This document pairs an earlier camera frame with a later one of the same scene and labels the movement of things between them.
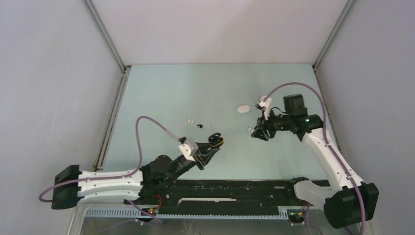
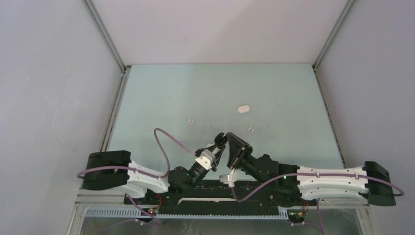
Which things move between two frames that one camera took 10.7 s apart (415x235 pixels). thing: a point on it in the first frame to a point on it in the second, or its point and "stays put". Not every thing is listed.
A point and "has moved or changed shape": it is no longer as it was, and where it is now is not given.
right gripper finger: [261, 133] to [236, 145]
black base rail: [219, 196] stays put
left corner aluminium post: [105, 33] stays put
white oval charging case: [243, 108] stays put
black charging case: [215, 140] has moved or changed shape
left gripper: [203, 147] to [218, 154]
